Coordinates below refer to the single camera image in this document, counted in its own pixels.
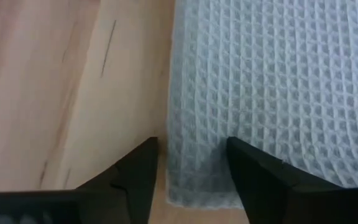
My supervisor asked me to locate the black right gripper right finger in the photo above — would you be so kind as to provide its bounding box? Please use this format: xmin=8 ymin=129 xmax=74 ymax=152
xmin=226 ymin=136 xmax=344 ymax=224

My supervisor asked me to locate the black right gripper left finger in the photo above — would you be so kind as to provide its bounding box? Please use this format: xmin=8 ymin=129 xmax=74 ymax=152
xmin=76 ymin=136 xmax=160 ymax=224

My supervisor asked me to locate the grey waffle towel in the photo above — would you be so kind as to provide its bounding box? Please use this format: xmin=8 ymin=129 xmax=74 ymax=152
xmin=165 ymin=0 xmax=358 ymax=210

